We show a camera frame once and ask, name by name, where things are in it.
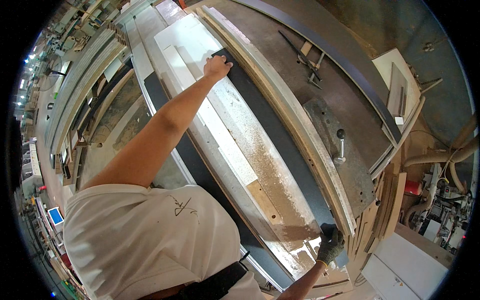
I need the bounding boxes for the person's left hand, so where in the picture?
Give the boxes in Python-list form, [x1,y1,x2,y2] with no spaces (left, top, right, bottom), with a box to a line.
[203,55,234,81]

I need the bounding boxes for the beige dust hoses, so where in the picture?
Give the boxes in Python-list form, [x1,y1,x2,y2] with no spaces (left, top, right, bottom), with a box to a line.
[402,127,480,227]

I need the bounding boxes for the grey metal plate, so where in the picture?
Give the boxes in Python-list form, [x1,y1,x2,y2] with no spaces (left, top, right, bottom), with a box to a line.
[302,97,376,219]

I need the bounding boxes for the metal lever with black knob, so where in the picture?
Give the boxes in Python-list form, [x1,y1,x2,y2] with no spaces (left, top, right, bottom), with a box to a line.
[333,128,348,165]

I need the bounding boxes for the long dark panel strip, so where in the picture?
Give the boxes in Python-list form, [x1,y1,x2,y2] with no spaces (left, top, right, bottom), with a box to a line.
[211,48,350,268]

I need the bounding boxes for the metal clamp bracket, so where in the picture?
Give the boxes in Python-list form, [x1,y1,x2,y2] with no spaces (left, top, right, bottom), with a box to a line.
[298,41,326,90]

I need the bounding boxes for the long dark curved edge strip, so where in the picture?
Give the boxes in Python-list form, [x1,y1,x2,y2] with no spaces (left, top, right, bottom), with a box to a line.
[232,0,403,145]

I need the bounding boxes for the workshop machine with cables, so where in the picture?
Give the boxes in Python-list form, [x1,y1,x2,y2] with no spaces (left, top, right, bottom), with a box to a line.
[410,165,474,254]

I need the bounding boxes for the white cabinet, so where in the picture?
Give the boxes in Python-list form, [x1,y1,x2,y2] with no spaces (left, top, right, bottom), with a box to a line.
[361,232,452,300]

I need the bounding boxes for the large white board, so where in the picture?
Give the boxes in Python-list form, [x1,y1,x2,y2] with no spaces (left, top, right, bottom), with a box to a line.
[154,13,223,81]

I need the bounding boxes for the thin black bar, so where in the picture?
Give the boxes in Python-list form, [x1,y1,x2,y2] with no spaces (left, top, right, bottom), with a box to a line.
[278,30,323,82]

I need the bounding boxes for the red canister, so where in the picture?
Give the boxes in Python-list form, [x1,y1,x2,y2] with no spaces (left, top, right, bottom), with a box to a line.
[404,180,423,196]

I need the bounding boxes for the wooden offcut with hole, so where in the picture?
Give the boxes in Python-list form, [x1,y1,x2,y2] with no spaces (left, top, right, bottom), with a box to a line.
[246,179,284,226]

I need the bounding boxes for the person's body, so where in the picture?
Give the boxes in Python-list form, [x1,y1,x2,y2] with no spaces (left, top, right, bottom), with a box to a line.
[63,112,268,300]

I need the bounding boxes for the stacks of long panels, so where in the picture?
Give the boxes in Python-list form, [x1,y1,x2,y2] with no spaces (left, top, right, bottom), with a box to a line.
[44,20,130,154]

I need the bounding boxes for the white board with grey panels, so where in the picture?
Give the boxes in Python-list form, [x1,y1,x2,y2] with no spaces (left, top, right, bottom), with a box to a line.
[371,48,422,130]

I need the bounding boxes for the stack of wooden boards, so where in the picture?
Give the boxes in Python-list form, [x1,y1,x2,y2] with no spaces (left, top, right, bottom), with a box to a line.
[344,170,408,257]

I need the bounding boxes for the blue screen monitor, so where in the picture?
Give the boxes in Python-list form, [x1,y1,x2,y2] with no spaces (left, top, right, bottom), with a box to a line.
[47,206,65,227]

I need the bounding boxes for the person's right hand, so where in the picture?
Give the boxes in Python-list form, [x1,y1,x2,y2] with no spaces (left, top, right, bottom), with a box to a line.
[317,223,346,266]

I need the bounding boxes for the long white board strip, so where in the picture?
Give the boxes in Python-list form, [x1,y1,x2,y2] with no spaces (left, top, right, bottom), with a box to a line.
[163,45,259,187]

